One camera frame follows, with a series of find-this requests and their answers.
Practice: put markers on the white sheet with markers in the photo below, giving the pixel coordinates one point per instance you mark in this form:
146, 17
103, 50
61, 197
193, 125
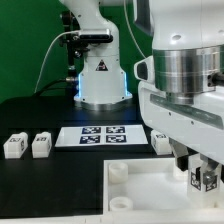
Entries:
101, 135

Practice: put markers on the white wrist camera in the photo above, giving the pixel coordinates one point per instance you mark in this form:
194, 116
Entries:
144, 70

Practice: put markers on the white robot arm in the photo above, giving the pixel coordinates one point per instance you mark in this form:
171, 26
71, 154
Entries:
181, 84

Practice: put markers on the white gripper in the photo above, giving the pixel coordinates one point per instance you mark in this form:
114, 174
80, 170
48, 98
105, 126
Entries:
199, 127

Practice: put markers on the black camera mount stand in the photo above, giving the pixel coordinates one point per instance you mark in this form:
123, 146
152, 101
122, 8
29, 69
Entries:
75, 48

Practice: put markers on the white square tabletop part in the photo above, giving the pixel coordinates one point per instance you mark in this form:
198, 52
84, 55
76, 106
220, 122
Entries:
152, 191

